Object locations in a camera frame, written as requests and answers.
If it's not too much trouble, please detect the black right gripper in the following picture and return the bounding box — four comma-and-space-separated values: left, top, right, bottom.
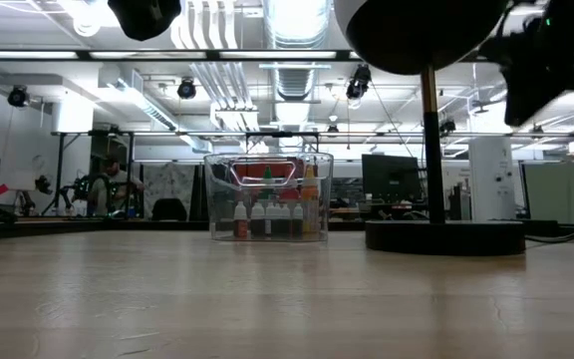
480, 14, 570, 127

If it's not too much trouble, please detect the large red food coloring bottle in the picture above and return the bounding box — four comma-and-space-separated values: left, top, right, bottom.
282, 174, 302, 220

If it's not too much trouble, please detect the small white-capped dropper bottle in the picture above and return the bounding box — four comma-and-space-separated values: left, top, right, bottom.
250, 201, 266, 239
264, 201, 278, 238
277, 202, 292, 238

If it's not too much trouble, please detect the small red dropper bottle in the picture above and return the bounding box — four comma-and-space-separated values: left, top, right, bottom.
233, 200, 249, 239

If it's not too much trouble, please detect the white cabinet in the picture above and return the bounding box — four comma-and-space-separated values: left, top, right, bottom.
468, 137, 516, 223

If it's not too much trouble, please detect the grey partition panel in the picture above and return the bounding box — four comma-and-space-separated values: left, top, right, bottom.
518, 160, 574, 225

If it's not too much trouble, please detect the black monitor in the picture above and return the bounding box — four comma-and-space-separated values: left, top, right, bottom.
361, 154, 421, 203

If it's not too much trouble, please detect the white globe lamp black base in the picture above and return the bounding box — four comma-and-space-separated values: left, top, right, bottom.
334, 0, 526, 257

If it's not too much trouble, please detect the clear plastic bin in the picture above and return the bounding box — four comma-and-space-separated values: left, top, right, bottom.
203, 152, 335, 244

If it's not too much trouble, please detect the black office chair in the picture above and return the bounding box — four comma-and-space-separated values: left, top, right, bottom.
150, 197, 188, 222

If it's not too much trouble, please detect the person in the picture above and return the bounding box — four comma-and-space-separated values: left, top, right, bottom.
86, 157, 146, 218

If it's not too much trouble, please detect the black lamp power cord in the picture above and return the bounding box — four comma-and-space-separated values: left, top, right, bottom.
523, 225, 574, 244

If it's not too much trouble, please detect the black ceiling camera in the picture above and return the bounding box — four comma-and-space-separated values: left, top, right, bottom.
176, 78, 197, 100
7, 85, 30, 109
345, 64, 372, 101

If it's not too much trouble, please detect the silver ventilation duct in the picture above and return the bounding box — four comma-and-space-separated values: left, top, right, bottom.
261, 0, 333, 104

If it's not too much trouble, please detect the black metal table frame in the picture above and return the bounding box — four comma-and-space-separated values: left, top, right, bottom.
0, 216, 574, 241

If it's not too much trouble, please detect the black robot rig frame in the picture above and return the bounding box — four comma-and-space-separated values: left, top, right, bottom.
50, 130, 137, 218

